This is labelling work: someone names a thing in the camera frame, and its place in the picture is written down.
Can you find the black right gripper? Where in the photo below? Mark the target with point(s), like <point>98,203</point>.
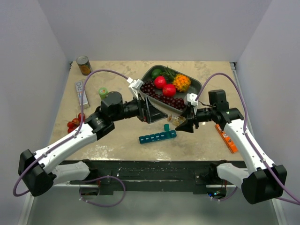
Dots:
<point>188,125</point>

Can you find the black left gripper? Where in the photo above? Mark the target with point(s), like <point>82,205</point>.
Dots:
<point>147,112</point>

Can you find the clear pill bottle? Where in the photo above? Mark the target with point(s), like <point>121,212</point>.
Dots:
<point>175,119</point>

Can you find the teal weekly pill organizer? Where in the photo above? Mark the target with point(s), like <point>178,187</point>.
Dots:
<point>165,135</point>

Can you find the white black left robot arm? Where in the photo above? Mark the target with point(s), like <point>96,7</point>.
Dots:
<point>37,170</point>

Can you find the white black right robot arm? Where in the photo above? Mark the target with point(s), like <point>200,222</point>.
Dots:
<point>263,179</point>

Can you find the dark red grape bunch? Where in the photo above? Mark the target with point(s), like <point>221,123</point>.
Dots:
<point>175,102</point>

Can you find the red pomegranate right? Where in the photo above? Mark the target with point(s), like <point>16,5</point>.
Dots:
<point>169,90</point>

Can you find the red pomegranate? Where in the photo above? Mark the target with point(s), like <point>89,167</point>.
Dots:
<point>160,82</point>
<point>169,90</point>

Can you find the grey plastic fruit tray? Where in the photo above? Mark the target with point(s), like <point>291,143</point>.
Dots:
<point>194,88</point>

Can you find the red pomegranate left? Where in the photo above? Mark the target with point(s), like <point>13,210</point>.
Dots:
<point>160,82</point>

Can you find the orange pineapple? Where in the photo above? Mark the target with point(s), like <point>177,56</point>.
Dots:
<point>181,82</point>

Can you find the green lime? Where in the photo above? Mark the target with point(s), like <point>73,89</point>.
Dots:
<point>155,73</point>

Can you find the orange cardboard box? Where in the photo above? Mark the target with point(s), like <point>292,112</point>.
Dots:
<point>228,141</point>

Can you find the green cylindrical bottle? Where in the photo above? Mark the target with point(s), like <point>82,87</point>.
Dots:
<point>103,92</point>

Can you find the silver toothpaste box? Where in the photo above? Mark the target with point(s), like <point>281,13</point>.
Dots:
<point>82,97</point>

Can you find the red cherry cluster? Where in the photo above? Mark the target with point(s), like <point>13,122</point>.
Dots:
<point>74,123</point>

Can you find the tin food can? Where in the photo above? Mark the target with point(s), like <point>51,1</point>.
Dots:
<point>84,65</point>

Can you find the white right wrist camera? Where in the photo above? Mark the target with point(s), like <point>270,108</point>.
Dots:
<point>190,98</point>

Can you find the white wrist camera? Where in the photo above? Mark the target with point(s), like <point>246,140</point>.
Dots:
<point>190,98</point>
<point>134,86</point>

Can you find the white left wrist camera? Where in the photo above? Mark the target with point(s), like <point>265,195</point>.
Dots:
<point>134,86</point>

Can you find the black table front rail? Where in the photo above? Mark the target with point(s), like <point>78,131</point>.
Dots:
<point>107,176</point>

